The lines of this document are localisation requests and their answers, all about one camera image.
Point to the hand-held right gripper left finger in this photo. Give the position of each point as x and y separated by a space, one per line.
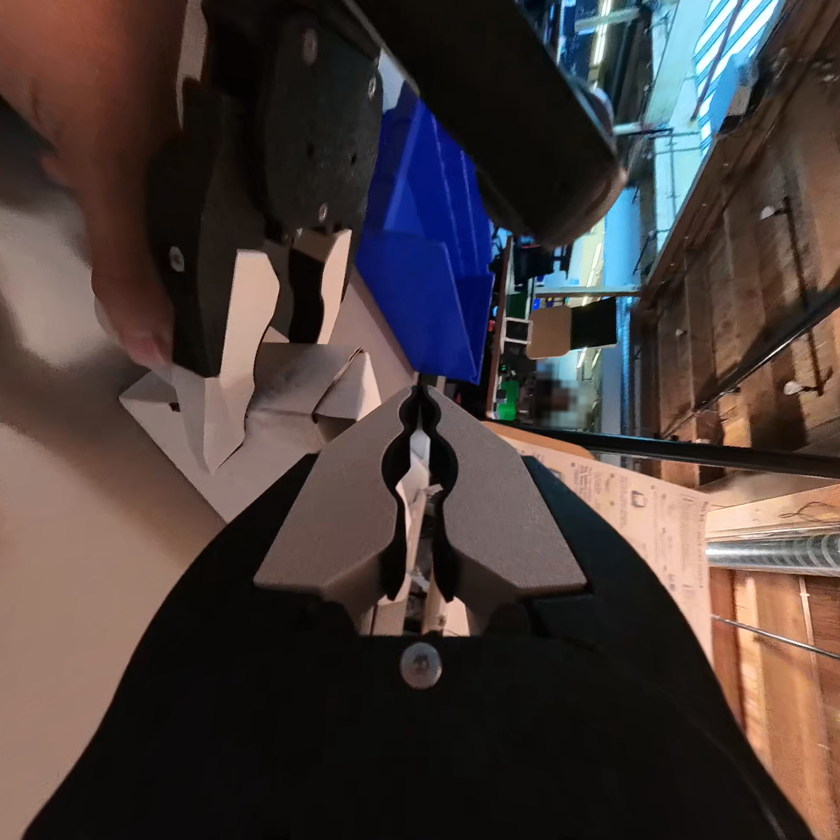
328 518

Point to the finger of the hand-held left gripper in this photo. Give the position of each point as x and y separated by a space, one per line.
340 259
246 308

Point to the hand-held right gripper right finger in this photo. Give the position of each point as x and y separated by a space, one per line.
505 518

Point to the blue plastic bin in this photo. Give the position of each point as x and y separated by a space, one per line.
426 262

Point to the white cardboard mailer box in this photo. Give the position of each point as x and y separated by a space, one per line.
289 420

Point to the person's left hand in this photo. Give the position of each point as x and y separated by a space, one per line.
85 98

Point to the printed instruction sheet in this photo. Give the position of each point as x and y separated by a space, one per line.
630 512

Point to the wooden background stand board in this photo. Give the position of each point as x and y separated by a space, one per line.
550 331

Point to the black monitor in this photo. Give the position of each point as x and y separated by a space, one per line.
594 325

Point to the black metal pole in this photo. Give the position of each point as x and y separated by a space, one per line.
722 456

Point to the white frame stand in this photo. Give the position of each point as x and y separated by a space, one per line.
516 338

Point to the silver ventilation duct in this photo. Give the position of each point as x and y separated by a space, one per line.
774 554

